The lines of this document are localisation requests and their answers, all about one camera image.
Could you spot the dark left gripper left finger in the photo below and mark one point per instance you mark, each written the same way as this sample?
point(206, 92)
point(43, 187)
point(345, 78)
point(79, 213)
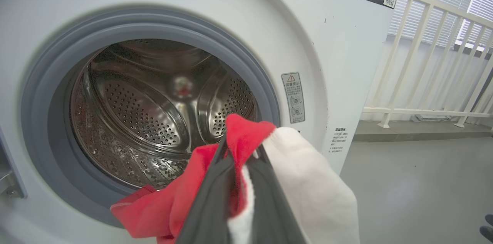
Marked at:
point(208, 213)

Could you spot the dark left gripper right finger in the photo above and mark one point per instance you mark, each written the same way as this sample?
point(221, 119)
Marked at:
point(269, 213)

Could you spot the white cloth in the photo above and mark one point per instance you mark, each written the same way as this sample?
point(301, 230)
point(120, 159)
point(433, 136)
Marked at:
point(316, 198)

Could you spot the stainless steel washer drum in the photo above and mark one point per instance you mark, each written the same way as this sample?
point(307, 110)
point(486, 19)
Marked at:
point(134, 113)

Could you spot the white front-load washing machine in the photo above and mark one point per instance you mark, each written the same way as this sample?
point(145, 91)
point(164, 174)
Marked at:
point(327, 44)

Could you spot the grey rubber door gasket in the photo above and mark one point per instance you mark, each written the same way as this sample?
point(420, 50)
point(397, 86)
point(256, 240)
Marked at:
point(42, 121)

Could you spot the grey warning label sticker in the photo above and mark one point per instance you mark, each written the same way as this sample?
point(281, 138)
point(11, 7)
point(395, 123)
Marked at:
point(293, 97)

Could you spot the white railing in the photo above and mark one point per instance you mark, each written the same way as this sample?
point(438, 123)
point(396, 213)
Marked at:
point(404, 63)

